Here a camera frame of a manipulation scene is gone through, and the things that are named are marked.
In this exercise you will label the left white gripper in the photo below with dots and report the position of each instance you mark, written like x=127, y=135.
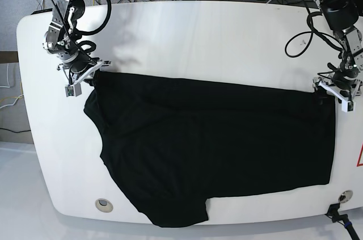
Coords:
x=345, y=90

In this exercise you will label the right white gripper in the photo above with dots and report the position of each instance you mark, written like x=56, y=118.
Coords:
x=76, y=72

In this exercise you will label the black T-shirt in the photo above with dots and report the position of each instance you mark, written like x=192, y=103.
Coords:
x=170, y=144

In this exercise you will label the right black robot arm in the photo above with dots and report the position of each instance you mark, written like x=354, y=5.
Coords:
x=64, y=40

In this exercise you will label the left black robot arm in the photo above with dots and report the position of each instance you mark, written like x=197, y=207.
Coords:
x=341, y=17

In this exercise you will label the red warning triangle sticker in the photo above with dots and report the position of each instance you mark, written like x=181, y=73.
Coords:
x=360, y=158

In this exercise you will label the right table grommet hole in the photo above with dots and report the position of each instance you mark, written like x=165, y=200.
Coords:
x=345, y=196

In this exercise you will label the table grommet hole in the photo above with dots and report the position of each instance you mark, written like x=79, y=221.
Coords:
x=104, y=205
x=345, y=196

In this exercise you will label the left table grommet hole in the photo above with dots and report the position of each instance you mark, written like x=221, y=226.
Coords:
x=104, y=205

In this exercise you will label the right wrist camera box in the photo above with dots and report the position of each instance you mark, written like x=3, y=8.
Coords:
x=73, y=90

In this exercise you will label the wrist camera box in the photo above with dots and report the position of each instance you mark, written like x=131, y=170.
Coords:
x=73, y=90
x=347, y=106

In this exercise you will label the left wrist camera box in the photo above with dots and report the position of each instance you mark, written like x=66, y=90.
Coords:
x=347, y=106

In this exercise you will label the black clamp with cable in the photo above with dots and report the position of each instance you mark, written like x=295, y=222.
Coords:
x=334, y=215

